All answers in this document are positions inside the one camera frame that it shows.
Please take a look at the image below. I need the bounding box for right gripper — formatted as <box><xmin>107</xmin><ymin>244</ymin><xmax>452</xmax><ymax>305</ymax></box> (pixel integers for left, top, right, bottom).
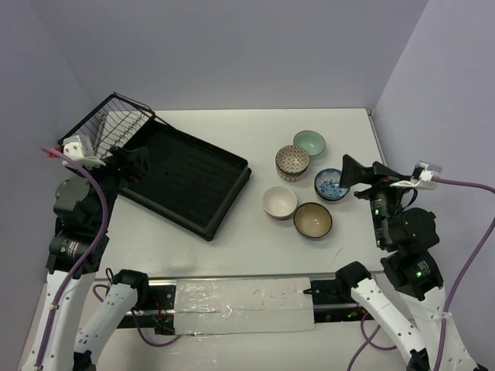
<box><xmin>337</xmin><ymin>151</ymin><xmax>414</xmax><ymax>246</ymax></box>

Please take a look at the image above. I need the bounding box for teal bowl tan inside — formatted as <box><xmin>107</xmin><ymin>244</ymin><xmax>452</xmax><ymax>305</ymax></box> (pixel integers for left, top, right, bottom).
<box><xmin>292</xmin><ymin>203</ymin><xmax>333</xmax><ymax>240</ymax></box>

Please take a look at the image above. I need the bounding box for brown patterned bowl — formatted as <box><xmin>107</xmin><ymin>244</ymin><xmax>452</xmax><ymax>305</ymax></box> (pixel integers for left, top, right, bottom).
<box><xmin>275</xmin><ymin>145</ymin><xmax>310</xmax><ymax>167</ymax></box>

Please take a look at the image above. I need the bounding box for red floral bowl white inside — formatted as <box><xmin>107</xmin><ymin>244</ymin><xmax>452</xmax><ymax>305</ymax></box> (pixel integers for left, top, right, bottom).
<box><xmin>262</xmin><ymin>186</ymin><xmax>298</xmax><ymax>220</ymax></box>

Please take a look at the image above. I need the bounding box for blue triangle patterned bowl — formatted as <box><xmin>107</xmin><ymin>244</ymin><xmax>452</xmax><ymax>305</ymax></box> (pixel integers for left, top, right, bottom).
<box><xmin>275</xmin><ymin>164</ymin><xmax>309</xmax><ymax>175</ymax></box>

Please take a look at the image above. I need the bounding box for white bowl orange rim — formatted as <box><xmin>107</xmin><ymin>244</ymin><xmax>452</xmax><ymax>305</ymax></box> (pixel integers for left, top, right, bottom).
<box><xmin>278</xmin><ymin>172</ymin><xmax>304</xmax><ymax>182</ymax></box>

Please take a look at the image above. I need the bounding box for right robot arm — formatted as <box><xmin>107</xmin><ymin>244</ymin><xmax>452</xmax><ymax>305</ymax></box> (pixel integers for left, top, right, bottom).
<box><xmin>336</xmin><ymin>155</ymin><xmax>494</xmax><ymax>370</ymax></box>

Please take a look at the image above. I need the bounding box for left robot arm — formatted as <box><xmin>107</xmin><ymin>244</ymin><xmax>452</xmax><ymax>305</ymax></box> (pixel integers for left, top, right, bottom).
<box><xmin>22</xmin><ymin>147</ymin><xmax>151</xmax><ymax>370</ymax></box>

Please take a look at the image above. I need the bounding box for blue floral bowl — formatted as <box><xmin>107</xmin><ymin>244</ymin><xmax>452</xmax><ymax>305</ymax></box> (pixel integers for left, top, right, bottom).
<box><xmin>314</xmin><ymin>168</ymin><xmax>350</xmax><ymax>201</ymax></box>

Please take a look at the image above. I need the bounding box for black plastic drain tray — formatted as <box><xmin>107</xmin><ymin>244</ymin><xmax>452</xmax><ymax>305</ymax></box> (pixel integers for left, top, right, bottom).
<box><xmin>121</xmin><ymin>119</ymin><xmax>251</xmax><ymax>242</ymax></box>

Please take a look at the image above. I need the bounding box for mint green bowl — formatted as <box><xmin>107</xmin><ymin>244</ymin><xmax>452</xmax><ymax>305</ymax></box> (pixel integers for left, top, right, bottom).
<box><xmin>293</xmin><ymin>130</ymin><xmax>326</xmax><ymax>157</ymax></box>

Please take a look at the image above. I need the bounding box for white taped sheet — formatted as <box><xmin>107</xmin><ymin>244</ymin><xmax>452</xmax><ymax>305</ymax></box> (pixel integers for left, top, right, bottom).
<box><xmin>173</xmin><ymin>277</ymin><xmax>315</xmax><ymax>335</ymax></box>

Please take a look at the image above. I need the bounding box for black wire dish rack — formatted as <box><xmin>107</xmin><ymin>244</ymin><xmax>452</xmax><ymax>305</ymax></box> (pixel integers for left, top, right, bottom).
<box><xmin>58</xmin><ymin>92</ymin><xmax>155</xmax><ymax>160</ymax></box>

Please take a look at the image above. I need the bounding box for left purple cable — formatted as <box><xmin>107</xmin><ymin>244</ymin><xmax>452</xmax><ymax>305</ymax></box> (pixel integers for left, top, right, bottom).
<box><xmin>32</xmin><ymin>145</ymin><xmax>113</xmax><ymax>368</ymax></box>

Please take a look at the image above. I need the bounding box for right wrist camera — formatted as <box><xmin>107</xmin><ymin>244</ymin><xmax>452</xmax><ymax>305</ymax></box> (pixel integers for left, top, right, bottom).
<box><xmin>390</xmin><ymin>162</ymin><xmax>442</xmax><ymax>190</ymax></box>

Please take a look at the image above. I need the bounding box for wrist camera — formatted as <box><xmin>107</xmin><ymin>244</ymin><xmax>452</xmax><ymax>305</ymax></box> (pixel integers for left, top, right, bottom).
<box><xmin>50</xmin><ymin>134</ymin><xmax>106</xmax><ymax>170</ymax></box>
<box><xmin>390</xmin><ymin>162</ymin><xmax>442</xmax><ymax>190</ymax></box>

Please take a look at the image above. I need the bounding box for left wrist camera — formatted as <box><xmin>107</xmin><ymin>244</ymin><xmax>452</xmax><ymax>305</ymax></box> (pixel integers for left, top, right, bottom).
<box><xmin>50</xmin><ymin>134</ymin><xmax>106</xmax><ymax>170</ymax></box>

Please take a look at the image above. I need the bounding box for black mounting rail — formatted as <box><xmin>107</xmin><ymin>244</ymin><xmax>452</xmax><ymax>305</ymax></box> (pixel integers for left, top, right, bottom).
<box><xmin>118</xmin><ymin>277</ymin><xmax>366</xmax><ymax>335</ymax></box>

